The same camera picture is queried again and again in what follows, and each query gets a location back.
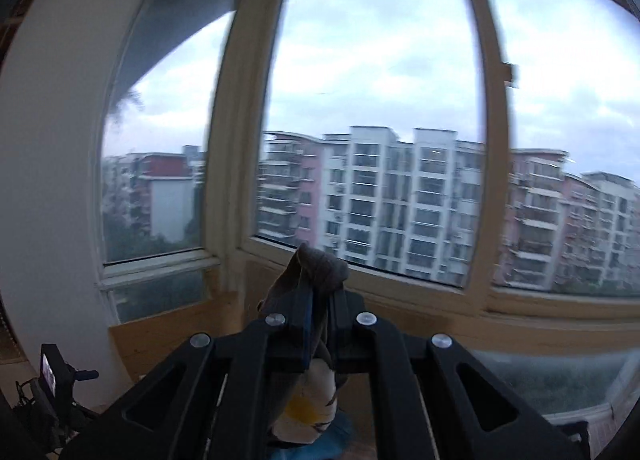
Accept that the white garment with yellow print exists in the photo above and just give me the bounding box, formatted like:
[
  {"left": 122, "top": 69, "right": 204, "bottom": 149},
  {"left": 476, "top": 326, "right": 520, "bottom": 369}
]
[{"left": 271, "top": 358, "right": 337, "bottom": 445}]

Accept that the dark grey zip jacket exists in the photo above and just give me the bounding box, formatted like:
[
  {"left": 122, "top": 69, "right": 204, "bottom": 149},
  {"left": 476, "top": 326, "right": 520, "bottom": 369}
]
[{"left": 257, "top": 243, "right": 352, "bottom": 397}]

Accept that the blue garment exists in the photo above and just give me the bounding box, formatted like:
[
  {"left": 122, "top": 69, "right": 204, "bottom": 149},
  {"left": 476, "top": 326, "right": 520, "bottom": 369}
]
[{"left": 269, "top": 410, "right": 354, "bottom": 460}]

